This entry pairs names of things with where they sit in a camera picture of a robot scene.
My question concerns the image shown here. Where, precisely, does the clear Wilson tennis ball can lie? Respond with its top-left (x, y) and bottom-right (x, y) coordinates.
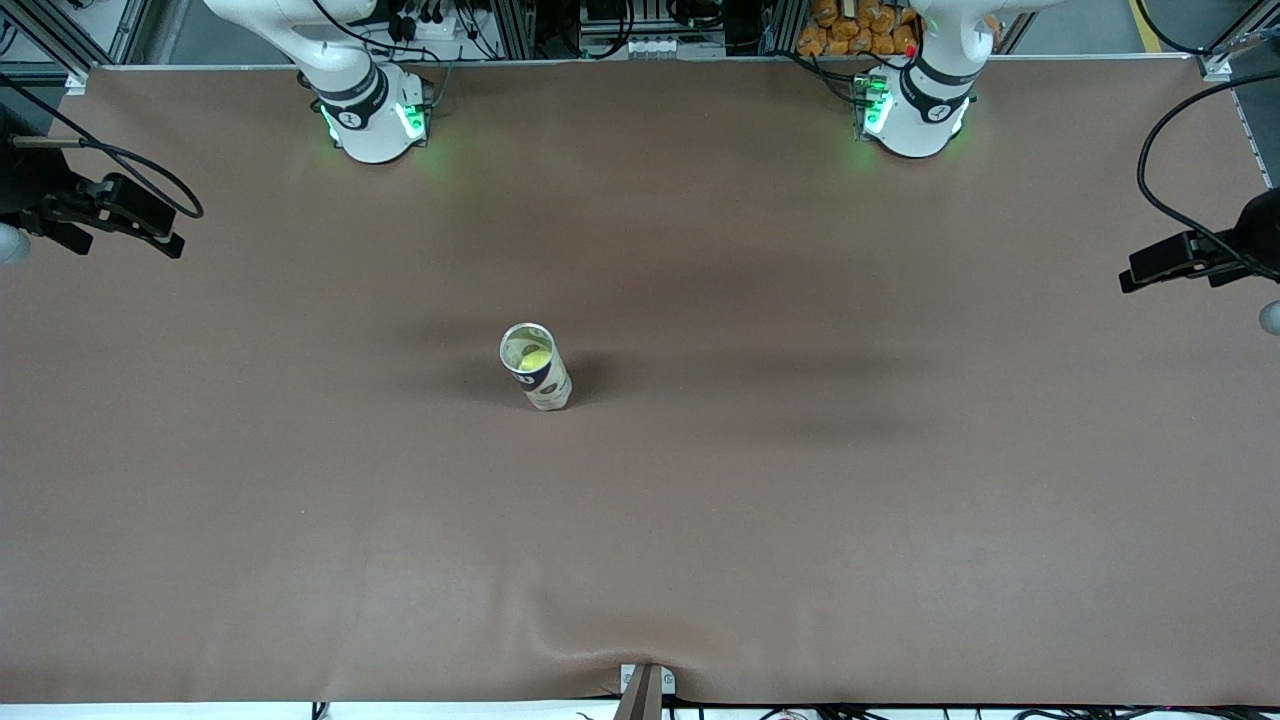
top-left (499, 322), bottom-right (574, 412)

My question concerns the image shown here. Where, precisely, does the white power strip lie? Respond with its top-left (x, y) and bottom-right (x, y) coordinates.
top-left (393, 0), bottom-right (477, 43)

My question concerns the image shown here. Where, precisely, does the orange items pile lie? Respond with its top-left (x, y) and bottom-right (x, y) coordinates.
top-left (797, 0), bottom-right (919, 58)

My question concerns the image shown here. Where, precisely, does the grey equipment box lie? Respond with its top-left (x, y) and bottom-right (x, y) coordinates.
top-left (578, 0), bottom-right (684, 58)

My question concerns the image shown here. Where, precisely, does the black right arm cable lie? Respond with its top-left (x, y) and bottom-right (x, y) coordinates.
top-left (0, 72), bottom-right (205, 220)

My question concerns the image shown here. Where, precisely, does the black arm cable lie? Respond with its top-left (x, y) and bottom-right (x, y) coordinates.
top-left (1134, 0), bottom-right (1280, 281)
top-left (0, 72), bottom-right (205, 220)

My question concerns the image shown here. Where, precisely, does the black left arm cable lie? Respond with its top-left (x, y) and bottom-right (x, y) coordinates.
top-left (1134, 0), bottom-right (1280, 281)

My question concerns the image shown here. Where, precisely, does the aluminium frame strut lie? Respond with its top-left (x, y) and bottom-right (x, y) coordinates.
top-left (0, 0), bottom-right (101, 96)
top-left (1195, 0), bottom-right (1280, 81)

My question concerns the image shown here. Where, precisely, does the aluminium camera mount post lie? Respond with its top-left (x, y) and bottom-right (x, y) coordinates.
top-left (619, 662), bottom-right (677, 720)

